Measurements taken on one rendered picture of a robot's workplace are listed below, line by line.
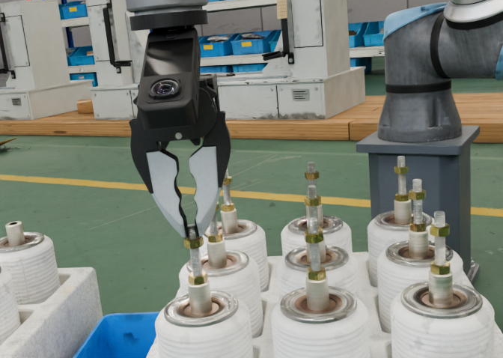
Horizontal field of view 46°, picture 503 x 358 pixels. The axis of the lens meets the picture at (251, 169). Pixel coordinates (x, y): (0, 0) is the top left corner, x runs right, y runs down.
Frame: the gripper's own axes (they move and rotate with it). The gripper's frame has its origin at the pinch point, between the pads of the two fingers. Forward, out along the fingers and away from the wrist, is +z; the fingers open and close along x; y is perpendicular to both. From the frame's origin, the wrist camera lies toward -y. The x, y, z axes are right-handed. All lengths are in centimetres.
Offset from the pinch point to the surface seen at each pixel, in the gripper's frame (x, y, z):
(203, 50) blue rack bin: 44, 566, 3
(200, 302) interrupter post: -0.1, -0.5, 7.9
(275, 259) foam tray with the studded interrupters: -8.0, 29.5, 16.3
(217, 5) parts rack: 25, 552, -39
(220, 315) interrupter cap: -2.0, -1.6, 8.8
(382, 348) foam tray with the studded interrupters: -18.3, 2.4, 16.2
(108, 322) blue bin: 18.0, 27.4, 23.2
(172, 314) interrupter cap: 2.8, -0.5, 8.8
